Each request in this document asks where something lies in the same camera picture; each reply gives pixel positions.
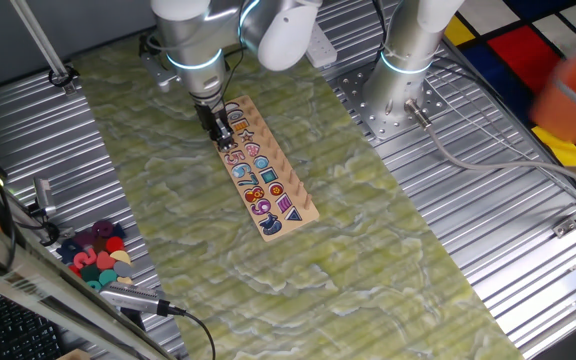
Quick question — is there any purple rectangle piece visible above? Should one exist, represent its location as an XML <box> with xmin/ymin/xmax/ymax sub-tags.
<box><xmin>72</xmin><ymin>229</ymin><xmax>97</xmax><ymax>248</ymax></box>

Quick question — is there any teal square piece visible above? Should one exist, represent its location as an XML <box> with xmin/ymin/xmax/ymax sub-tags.
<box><xmin>79</xmin><ymin>263</ymin><xmax>102</xmax><ymax>283</ymax></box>

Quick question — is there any red heart piece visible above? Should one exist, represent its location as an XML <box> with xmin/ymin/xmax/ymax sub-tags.
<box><xmin>95</xmin><ymin>251</ymin><xmax>117</xmax><ymax>272</ymax></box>

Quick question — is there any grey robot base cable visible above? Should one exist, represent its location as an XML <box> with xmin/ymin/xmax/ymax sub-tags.
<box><xmin>403</xmin><ymin>98</ymin><xmax>576</xmax><ymax>196</ymax></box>

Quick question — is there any grey shape piece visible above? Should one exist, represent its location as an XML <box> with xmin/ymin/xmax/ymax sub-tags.
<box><xmin>112</xmin><ymin>260</ymin><xmax>135</xmax><ymax>279</ymax></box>

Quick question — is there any light wooden box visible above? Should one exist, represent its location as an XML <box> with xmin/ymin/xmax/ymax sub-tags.
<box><xmin>56</xmin><ymin>348</ymin><xmax>92</xmax><ymax>360</ymax></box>

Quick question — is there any black silver camera cable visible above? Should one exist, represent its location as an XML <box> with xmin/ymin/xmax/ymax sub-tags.
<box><xmin>167</xmin><ymin>303</ymin><xmax>218</xmax><ymax>360</ymax></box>

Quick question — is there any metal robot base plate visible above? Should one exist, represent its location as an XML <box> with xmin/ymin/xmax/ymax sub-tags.
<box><xmin>335</xmin><ymin>62</ymin><xmax>452</xmax><ymax>141</ymax></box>

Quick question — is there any red circle piece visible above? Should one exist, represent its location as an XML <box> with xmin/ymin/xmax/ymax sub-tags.
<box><xmin>104</xmin><ymin>235</ymin><xmax>126</xmax><ymax>254</ymax></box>

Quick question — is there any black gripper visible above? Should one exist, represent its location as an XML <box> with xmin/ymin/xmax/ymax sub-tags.
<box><xmin>193</xmin><ymin>97</ymin><xmax>237</xmax><ymax>153</ymax></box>

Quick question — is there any wooden number shape puzzle board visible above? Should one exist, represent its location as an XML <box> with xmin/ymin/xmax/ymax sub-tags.
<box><xmin>212</xmin><ymin>94</ymin><xmax>321</xmax><ymax>243</ymax></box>

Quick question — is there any teal circle piece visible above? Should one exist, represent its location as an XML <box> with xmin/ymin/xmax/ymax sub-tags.
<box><xmin>97</xmin><ymin>268</ymin><xmax>119</xmax><ymax>287</ymax></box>

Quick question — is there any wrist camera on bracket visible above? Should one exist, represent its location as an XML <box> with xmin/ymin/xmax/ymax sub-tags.
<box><xmin>137</xmin><ymin>34</ymin><xmax>179</xmax><ymax>94</ymax></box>

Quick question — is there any orange container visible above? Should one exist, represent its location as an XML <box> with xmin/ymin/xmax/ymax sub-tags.
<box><xmin>527</xmin><ymin>52</ymin><xmax>576</xmax><ymax>146</ymax></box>

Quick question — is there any dark blue number zero piece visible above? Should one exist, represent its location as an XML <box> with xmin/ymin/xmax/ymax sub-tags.
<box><xmin>56</xmin><ymin>238</ymin><xmax>83</xmax><ymax>265</ymax></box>

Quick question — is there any black keyboard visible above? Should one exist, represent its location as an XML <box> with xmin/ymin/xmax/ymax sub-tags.
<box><xmin>0</xmin><ymin>294</ymin><xmax>64</xmax><ymax>360</ymax></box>

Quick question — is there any small camera on clamp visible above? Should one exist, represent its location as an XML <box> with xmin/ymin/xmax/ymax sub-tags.
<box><xmin>26</xmin><ymin>177</ymin><xmax>64</xmax><ymax>247</ymax></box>

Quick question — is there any white power strip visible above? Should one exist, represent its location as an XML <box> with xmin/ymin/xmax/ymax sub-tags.
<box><xmin>305</xmin><ymin>22</ymin><xmax>339</xmax><ymax>70</ymax></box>

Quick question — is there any aluminium pole with clamp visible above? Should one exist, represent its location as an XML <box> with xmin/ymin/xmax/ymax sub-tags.
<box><xmin>10</xmin><ymin>0</ymin><xmax>78</xmax><ymax>96</ymax></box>

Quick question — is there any black base cable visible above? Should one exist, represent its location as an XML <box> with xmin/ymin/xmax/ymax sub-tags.
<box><xmin>370</xmin><ymin>0</ymin><xmax>392</xmax><ymax>56</ymax></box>

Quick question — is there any black camera stand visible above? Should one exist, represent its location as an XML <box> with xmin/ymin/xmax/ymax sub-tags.
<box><xmin>120</xmin><ymin>307</ymin><xmax>147</xmax><ymax>332</ymax></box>

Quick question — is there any grey metal frame bar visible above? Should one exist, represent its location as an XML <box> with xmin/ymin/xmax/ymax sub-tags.
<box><xmin>0</xmin><ymin>204</ymin><xmax>177</xmax><ymax>360</ymax></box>

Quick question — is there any silver camera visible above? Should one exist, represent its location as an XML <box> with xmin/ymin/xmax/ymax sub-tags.
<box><xmin>98</xmin><ymin>281</ymin><xmax>174</xmax><ymax>317</ymax></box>

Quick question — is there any colourful block pattern cloth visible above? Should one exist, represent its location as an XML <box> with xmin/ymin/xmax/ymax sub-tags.
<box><xmin>442</xmin><ymin>0</ymin><xmax>576</xmax><ymax>191</ymax></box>

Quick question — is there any green marble pattern mat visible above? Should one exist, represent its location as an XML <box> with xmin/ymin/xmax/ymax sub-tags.
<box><xmin>70</xmin><ymin>7</ymin><xmax>527</xmax><ymax>360</ymax></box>

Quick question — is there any red number two piece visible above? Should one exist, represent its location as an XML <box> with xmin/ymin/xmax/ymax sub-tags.
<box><xmin>71</xmin><ymin>248</ymin><xmax>98</xmax><ymax>270</ymax></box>

